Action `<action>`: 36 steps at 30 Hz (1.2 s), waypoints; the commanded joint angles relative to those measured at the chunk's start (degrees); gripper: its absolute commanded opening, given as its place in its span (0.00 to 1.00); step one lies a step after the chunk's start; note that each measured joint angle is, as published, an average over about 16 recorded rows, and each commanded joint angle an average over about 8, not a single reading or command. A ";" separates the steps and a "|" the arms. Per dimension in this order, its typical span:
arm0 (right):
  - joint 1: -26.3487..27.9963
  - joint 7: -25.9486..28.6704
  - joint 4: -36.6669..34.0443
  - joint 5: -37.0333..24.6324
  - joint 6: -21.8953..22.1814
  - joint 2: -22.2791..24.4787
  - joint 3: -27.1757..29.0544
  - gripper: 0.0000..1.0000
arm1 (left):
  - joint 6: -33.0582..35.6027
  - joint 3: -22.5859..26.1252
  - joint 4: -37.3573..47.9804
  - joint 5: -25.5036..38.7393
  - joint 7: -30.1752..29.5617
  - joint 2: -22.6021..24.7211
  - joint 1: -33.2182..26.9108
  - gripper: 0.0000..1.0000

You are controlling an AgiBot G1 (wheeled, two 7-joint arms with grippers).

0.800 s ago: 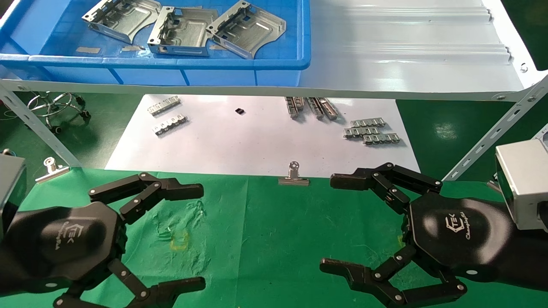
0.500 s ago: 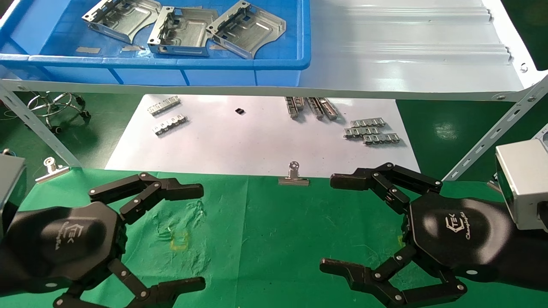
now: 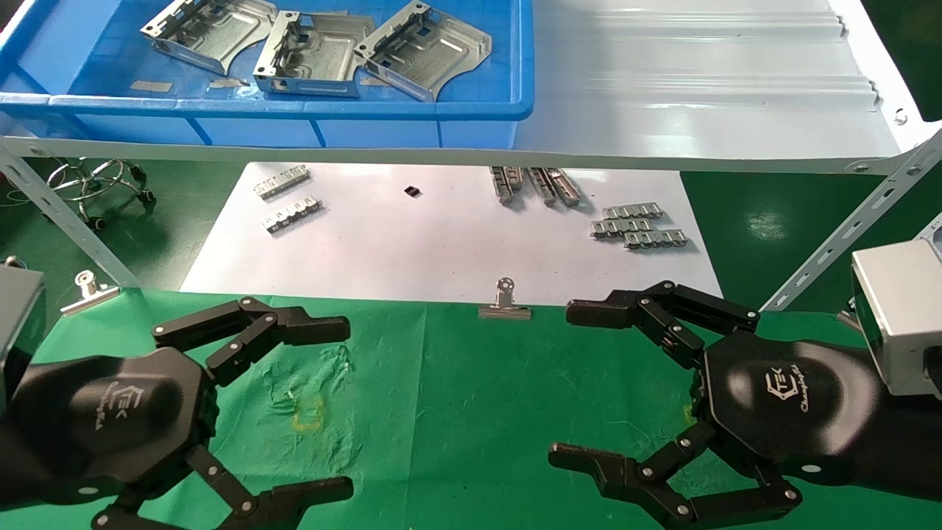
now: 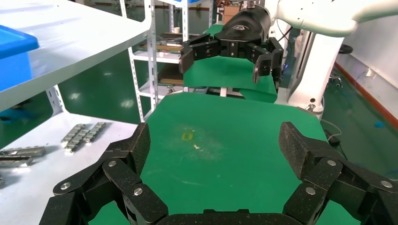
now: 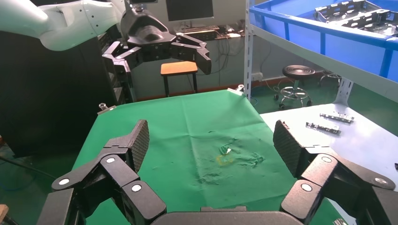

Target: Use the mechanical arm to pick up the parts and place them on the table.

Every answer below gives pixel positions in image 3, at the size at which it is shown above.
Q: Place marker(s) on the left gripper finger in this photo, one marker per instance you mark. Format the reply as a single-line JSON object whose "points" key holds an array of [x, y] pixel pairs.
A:
{"points": [[280, 504], [302, 327]]}

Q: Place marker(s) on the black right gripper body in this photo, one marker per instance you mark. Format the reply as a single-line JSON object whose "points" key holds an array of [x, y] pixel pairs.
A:
{"points": [[795, 412]]}

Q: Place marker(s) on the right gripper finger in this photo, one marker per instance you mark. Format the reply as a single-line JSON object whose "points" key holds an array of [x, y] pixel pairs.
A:
{"points": [[611, 309], [633, 482]]}

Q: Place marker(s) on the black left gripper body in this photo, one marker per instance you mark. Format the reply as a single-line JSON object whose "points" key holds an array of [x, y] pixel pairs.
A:
{"points": [[103, 419]]}

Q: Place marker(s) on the silver sheet metal bracket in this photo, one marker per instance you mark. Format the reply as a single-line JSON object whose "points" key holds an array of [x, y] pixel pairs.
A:
{"points": [[213, 29], [427, 51], [316, 55]]}

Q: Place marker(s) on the silver binder clip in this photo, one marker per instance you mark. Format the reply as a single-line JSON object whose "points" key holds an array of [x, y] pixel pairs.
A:
{"points": [[505, 305], [88, 294], [848, 318]]}

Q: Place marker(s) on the white paper sheet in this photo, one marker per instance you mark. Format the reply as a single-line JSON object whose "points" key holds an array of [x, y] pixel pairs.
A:
{"points": [[441, 250]]}

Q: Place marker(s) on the green table cloth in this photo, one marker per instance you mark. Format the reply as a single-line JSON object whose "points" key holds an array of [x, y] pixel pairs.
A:
{"points": [[456, 412]]}

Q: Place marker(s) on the white perforated shelf upright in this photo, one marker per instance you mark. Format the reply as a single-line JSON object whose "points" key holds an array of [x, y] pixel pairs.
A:
{"points": [[70, 217], [846, 235]]}

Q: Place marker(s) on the white metal shelf deck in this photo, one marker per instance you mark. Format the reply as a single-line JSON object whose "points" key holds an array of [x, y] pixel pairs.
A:
{"points": [[699, 110]]}

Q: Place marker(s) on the stool wheel base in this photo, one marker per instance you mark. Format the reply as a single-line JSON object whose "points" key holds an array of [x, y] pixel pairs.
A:
{"points": [[96, 180]]}

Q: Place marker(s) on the grey tape strip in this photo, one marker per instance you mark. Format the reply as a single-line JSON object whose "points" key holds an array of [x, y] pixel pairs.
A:
{"points": [[327, 12], [151, 86], [228, 82]]}

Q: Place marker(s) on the blue plastic bin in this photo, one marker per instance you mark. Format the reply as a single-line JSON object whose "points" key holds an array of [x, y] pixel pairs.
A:
{"points": [[486, 81]]}

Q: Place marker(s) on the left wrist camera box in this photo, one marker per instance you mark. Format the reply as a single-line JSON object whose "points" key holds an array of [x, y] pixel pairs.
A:
{"points": [[18, 324]]}

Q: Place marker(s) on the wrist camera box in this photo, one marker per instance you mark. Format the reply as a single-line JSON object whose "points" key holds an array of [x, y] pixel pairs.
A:
{"points": [[18, 324], [905, 316]]}

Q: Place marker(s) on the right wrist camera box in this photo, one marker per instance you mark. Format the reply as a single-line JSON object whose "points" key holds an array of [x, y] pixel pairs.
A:
{"points": [[905, 316]]}

